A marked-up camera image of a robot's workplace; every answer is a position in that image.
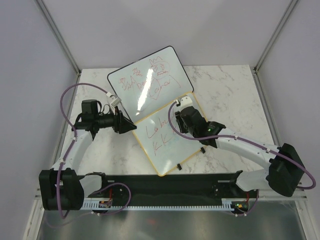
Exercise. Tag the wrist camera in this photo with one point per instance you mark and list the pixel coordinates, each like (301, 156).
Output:
(114, 101)
(184, 102)

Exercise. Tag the aluminium front rail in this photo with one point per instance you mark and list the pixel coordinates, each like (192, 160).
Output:
(270, 195)

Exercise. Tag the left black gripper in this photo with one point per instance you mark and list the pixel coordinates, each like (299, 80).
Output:
(119, 121)

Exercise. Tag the black board clip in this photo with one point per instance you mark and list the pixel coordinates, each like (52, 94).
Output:
(202, 150)
(179, 167)

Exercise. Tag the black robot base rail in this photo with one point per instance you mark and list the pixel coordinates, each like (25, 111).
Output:
(171, 189)

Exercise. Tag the black framed whiteboard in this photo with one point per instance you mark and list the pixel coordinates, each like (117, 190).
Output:
(150, 83)

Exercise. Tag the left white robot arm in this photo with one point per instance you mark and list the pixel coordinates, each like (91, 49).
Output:
(61, 187)

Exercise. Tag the yellow framed whiteboard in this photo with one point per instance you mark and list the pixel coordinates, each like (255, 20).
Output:
(162, 145)

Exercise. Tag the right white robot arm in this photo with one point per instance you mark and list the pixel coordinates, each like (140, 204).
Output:
(281, 166)

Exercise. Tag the white slotted cable duct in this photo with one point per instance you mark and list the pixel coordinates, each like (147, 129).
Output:
(97, 204)

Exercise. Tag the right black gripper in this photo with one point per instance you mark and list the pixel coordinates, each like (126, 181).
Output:
(179, 120)

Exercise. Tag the aluminium frame post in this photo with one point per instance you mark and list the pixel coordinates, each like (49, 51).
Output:
(275, 35)
(57, 35)

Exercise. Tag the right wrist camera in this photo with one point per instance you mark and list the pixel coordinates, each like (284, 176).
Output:
(184, 102)

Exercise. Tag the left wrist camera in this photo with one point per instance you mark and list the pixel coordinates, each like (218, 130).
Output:
(114, 101)

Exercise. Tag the left aluminium frame post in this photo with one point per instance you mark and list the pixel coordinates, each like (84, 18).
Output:
(57, 35)

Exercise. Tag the right aluminium frame post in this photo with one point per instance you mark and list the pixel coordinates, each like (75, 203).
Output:
(275, 35)

